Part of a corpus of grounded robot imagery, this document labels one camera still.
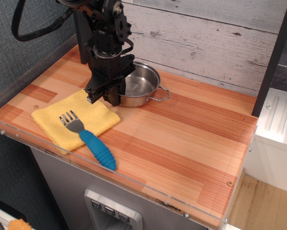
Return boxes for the blue handled metal fork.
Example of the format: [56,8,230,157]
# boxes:
[59,110,117,171]

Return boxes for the orange sponge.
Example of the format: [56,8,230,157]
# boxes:
[7,219,33,230]

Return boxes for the stainless steel pot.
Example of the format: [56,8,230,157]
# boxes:
[120,61,170,107]

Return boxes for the white toy sink counter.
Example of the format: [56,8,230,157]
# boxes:
[243,89,287,191]

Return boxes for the silver dispenser button panel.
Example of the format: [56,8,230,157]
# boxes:
[84,189,144,230]

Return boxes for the clear acrylic table edge guard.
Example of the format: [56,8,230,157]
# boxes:
[0,121,227,230]

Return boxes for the grey toy fridge cabinet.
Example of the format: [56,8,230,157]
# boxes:
[32,149,207,230]

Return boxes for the yellow cloth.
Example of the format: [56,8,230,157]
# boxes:
[31,88,121,155]

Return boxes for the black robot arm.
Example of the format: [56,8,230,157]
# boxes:
[60,0,135,106]

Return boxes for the dark grey right post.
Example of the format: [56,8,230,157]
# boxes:
[252,10,287,117]

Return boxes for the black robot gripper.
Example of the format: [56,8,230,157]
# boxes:
[85,50,136,106]

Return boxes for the black braided cable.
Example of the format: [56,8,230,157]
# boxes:
[11,0,74,42]

